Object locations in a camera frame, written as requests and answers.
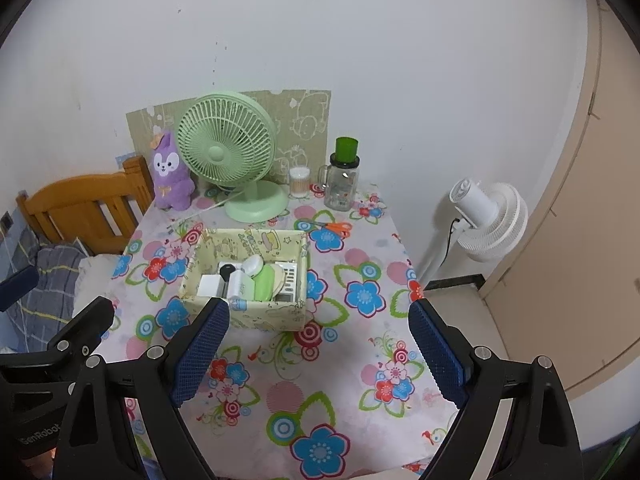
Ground green rounded pocket mirror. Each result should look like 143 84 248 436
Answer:
252 265 276 302

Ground black fan cable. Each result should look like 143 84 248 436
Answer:
440 217 461 266

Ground glass mug with green lid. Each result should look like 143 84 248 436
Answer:
317 136 361 211

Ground cotton swab jar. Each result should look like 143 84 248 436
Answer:
289 166 312 199

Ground wooden bed headboard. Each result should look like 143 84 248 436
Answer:
16 156 156 256

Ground green patterned wall sheet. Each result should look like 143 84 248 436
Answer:
125 89 332 196

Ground white standing fan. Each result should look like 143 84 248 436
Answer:
417 177 529 283

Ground purple plush bunny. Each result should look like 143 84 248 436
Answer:
150 130 196 211

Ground plaid cushion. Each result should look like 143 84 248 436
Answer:
0 230 88 351

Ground floral tablecloth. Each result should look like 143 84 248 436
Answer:
102 182 468 478

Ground green desk fan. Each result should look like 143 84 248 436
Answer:
176 91 290 223

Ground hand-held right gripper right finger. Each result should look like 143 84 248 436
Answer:
408 300 583 480

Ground white remote control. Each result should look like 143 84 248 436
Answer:
274 260 301 303

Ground orange scissors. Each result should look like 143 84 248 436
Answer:
312 220 353 238

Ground yellow fabric storage box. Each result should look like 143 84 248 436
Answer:
179 228 310 333

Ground clear cotton swab box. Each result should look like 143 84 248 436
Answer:
226 275 257 302

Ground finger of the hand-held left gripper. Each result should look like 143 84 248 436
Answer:
0 265 40 313
50 296 115 361

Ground white fan cable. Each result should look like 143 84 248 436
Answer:
185 195 246 221

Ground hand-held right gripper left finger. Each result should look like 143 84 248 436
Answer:
52 297 231 480

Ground beige door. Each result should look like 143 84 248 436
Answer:
480 0 640 401

